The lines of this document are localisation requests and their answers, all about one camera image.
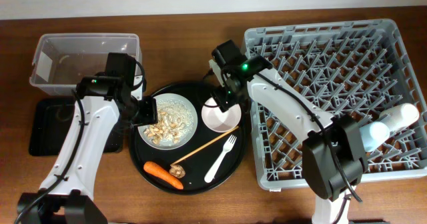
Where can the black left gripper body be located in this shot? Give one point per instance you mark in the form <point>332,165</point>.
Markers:
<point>147,112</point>

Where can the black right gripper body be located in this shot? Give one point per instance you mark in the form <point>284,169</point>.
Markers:
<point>227,95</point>

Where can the small pink saucer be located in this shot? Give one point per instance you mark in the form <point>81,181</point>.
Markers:
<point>219,121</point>

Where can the blue plastic cup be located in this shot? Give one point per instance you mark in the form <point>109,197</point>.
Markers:
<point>373,135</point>

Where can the white paper cup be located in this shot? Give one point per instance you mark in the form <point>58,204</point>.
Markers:
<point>400,117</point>

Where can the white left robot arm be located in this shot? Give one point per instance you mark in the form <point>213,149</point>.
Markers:
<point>101,101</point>

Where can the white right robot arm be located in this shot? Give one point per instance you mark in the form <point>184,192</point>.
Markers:
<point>333,155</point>

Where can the clear plastic waste bin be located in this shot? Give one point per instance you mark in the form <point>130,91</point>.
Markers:
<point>61,60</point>

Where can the grey dishwasher rack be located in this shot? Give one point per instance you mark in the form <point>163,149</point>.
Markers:
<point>360,68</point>

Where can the pistachio shells and rice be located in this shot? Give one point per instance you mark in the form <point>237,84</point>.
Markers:
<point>175,122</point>

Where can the grey plate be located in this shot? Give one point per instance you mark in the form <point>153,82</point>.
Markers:
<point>172,96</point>

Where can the wooden chopstick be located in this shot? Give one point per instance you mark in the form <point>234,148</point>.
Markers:
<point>205,145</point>

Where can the orange carrot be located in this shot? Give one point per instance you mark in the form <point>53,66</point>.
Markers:
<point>157,171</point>

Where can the round black serving tray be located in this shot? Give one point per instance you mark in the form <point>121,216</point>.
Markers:
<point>197,165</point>

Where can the brown food lump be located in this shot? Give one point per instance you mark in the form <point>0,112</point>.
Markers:
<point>177,171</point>

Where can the white plastic fork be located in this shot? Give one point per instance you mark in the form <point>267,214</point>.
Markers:
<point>227,147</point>

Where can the black rectangular tray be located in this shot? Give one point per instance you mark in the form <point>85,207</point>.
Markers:
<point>53,117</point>

